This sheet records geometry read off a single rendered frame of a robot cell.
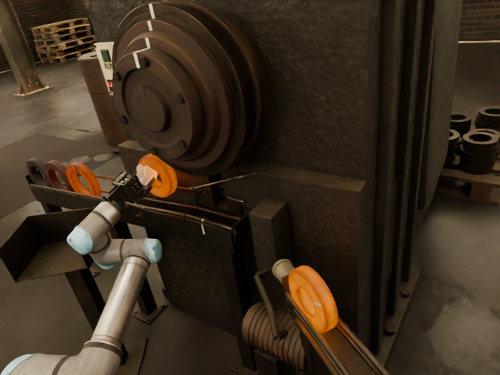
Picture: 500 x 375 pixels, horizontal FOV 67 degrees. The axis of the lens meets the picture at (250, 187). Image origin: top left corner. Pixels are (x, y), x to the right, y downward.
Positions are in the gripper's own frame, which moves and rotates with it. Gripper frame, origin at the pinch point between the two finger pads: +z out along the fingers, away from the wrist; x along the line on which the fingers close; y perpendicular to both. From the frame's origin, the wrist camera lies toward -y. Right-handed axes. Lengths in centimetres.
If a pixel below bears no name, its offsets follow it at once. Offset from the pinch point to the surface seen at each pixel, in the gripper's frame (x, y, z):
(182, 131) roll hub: -30.6, 23.9, -5.5
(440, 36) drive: -70, 0, 87
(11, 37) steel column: 629, -45, 262
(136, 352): 23, -75, -42
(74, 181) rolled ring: 58, -14, -4
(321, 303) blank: -70, -5, -23
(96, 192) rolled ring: 43.4, -16.2, -4.5
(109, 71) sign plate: 22.2, 27.4, 17.8
